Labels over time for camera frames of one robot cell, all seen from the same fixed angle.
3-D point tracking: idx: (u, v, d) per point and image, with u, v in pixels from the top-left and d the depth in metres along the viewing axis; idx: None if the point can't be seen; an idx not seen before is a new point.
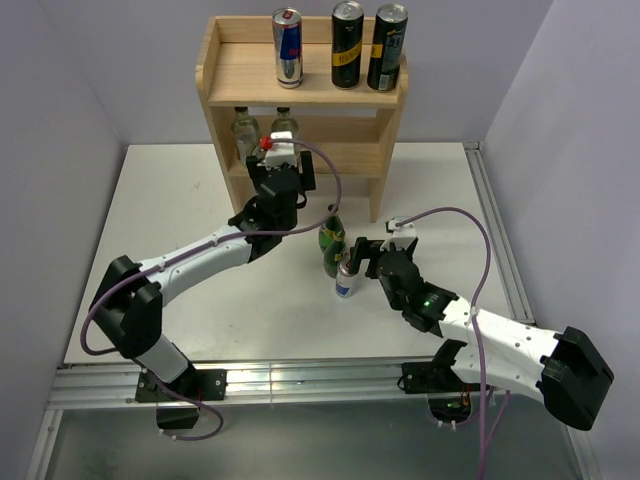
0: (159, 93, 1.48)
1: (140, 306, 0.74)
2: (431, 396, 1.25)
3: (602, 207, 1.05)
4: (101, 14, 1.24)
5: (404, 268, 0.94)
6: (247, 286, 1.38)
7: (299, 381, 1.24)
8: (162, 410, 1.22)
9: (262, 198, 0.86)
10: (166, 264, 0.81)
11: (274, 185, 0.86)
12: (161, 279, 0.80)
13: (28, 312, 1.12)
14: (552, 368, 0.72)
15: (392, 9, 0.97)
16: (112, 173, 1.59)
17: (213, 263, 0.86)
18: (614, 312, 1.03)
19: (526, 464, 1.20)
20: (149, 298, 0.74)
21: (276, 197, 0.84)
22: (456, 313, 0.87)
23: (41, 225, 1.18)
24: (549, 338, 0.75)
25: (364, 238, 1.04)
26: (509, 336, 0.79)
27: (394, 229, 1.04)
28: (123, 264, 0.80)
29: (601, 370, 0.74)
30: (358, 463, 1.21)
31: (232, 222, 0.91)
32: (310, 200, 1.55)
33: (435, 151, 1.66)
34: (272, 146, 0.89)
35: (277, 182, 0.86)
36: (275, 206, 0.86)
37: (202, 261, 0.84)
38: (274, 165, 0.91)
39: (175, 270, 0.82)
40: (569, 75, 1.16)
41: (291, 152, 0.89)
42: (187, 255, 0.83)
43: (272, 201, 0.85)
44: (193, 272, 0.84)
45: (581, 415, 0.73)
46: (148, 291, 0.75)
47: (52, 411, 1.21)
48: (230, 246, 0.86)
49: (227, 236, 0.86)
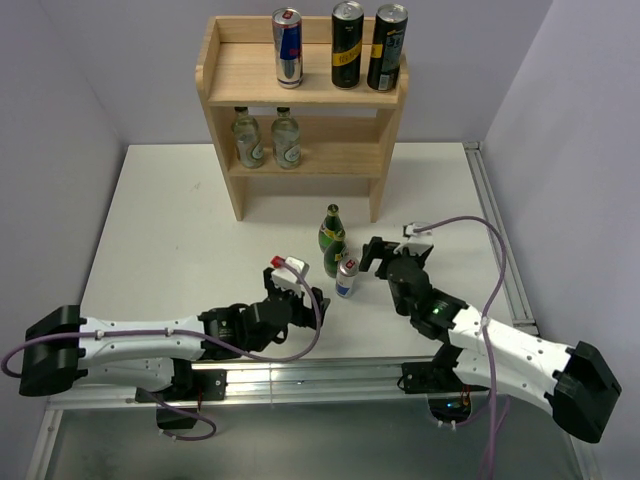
0: (159, 94, 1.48)
1: (53, 369, 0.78)
2: (431, 396, 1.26)
3: (602, 207, 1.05)
4: (100, 14, 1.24)
5: (414, 274, 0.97)
6: (247, 286, 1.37)
7: (299, 381, 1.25)
8: (162, 410, 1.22)
9: (251, 314, 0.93)
10: (104, 335, 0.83)
11: (267, 311, 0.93)
12: (91, 348, 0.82)
13: (28, 313, 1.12)
14: (565, 384, 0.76)
15: (392, 9, 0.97)
16: (112, 173, 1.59)
17: (151, 349, 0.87)
18: (613, 312, 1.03)
19: (526, 464, 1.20)
20: (62, 367, 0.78)
21: (260, 323, 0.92)
22: (467, 322, 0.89)
23: (40, 226, 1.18)
24: (561, 352, 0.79)
25: (379, 239, 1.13)
26: (520, 349, 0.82)
27: (411, 234, 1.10)
28: (68, 317, 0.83)
29: (610, 385, 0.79)
30: (358, 463, 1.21)
31: (202, 317, 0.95)
32: (310, 200, 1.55)
33: (436, 151, 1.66)
34: (279, 266, 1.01)
35: (269, 311, 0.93)
36: (255, 327, 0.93)
37: (140, 346, 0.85)
38: (278, 282, 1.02)
39: (110, 344, 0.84)
40: (568, 75, 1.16)
41: (292, 279, 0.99)
42: (130, 335, 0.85)
43: (255, 324, 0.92)
44: (128, 353, 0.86)
45: (589, 427, 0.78)
46: (65, 358, 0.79)
47: (52, 411, 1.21)
48: (181, 342, 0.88)
49: (180, 332, 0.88)
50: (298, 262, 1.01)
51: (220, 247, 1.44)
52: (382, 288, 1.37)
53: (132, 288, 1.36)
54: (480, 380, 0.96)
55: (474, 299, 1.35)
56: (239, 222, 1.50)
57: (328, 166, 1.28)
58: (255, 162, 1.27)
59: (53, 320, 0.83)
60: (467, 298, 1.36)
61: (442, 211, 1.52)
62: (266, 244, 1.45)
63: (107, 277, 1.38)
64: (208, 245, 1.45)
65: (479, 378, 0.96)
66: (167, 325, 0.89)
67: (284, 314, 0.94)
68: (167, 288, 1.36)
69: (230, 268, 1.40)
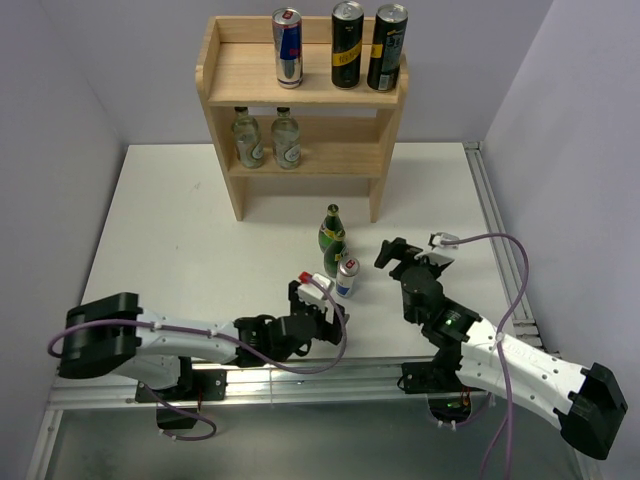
0: (159, 94, 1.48)
1: (107, 355, 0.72)
2: (431, 396, 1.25)
3: (602, 207, 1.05)
4: (101, 14, 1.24)
5: (428, 284, 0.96)
6: (247, 286, 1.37)
7: (299, 381, 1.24)
8: (162, 411, 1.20)
9: (279, 327, 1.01)
10: (160, 327, 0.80)
11: (294, 326, 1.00)
12: (146, 338, 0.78)
13: (28, 313, 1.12)
14: (581, 406, 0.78)
15: (392, 9, 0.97)
16: (112, 173, 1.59)
17: (197, 349, 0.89)
18: (613, 312, 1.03)
19: (526, 464, 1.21)
20: (118, 353, 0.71)
21: (285, 337, 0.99)
22: (481, 336, 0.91)
23: (41, 226, 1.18)
24: (576, 373, 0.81)
25: (403, 241, 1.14)
26: (536, 367, 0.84)
27: (437, 245, 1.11)
28: (126, 303, 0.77)
29: (619, 405, 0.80)
30: (358, 463, 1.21)
31: (237, 324, 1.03)
32: (309, 200, 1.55)
33: (436, 151, 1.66)
34: (306, 281, 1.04)
35: (296, 326, 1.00)
36: (281, 339, 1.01)
37: (190, 346, 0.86)
38: (303, 297, 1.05)
39: (161, 337, 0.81)
40: (568, 76, 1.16)
41: (317, 295, 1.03)
42: (182, 332, 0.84)
43: (280, 337, 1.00)
44: (174, 347, 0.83)
45: (598, 446, 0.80)
46: (122, 343, 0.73)
47: (52, 411, 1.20)
48: (220, 346, 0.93)
49: (224, 338, 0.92)
50: (326, 279, 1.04)
51: (220, 247, 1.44)
52: (382, 288, 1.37)
53: (132, 288, 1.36)
54: (484, 385, 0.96)
55: (474, 299, 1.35)
56: (239, 222, 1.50)
57: (328, 166, 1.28)
58: (255, 161, 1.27)
59: (109, 303, 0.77)
60: (467, 298, 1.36)
61: (443, 211, 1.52)
62: (266, 244, 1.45)
63: (108, 277, 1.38)
64: (208, 245, 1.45)
65: (483, 384, 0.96)
66: (210, 326, 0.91)
67: (309, 330, 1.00)
68: (167, 288, 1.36)
69: (231, 268, 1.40)
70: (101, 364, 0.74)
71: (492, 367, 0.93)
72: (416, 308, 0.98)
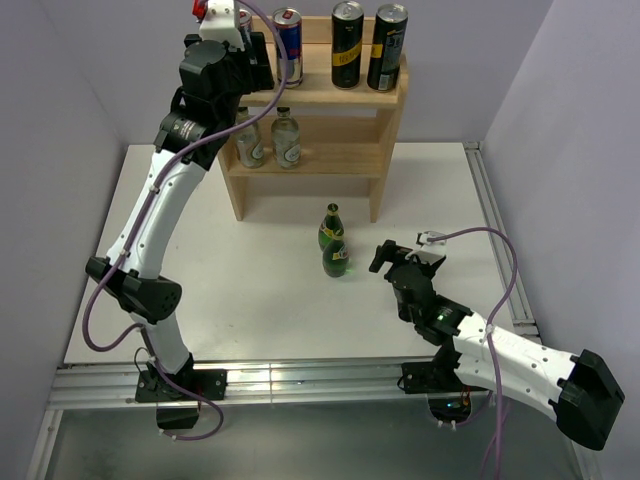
0: (159, 93, 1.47)
1: (138, 294, 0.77)
2: (431, 396, 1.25)
3: (602, 206, 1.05)
4: (101, 12, 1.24)
5: (419, 282, 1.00)
6: (247, 285, 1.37)
7: (299, 381, 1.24)
8: (162, 410, 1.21)
9: (189, 84, 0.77)
10: (127, 247, 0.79)
11: (197, 61, 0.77)
12: (134, 262, 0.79)
13: (27, 311, 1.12)
14: (570, 392, 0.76)
15: (392, 9, 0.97)
16: (112, 172, 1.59)
17: (170, 209, 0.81)
18: (613, 314, 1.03)
19: (525, 463, 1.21)
20: (138, 286, 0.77)
21: (203, 74, 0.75)
22: (471, 330, 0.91)
23: (40, 225, 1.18)
24: (565, 360, 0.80)
25: (392, 242, 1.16)
26: (525, 357, 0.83)
27: (425, 243, 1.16)
28: (97, 267, 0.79)
29: (614, 393, 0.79)
30: (357, 463, 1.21)
31: (160, 148, 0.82)
32: (310, 200, 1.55)
33: (437, 151, 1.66)
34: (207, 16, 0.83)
35: (199, 57, 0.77)
36: (207, 88, 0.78)
37: (159, 220, 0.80)
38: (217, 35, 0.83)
39: (139, 245, 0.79)
40: (569, 73, 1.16)
41: (230, 28, 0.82)
42: (141, 225, 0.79)
43: (199, 83, 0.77)
44: (157, 237, 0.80)
45: (595, 435, 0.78)
46: (130, 286, 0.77)
47: (52, 411, 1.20)
48: (174, 183, 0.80)
49: (164, 174, 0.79)
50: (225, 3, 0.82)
51: (220, 246, 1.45)
52: (381, 288, 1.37)
53: None
54: (482, 382, 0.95)
55: (474, 298, 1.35)
56: (240, 222, 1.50)
57: (328, 165, 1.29)
58: (255, 161, 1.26)
59: (94, 276, 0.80)
60: (468, 297, 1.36)
61: (443, 210, 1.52)
62: (266, 243, 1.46)
63: None
64: (209, 245, 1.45)
65: (481, 380, 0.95)
66: (147, 188, 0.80)
67: (214, 52, 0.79)
68: None
69: (231, 267, 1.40)
70: (154, 302, 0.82)
71: (488, 362, 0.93)
72: (408, 305, 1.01)
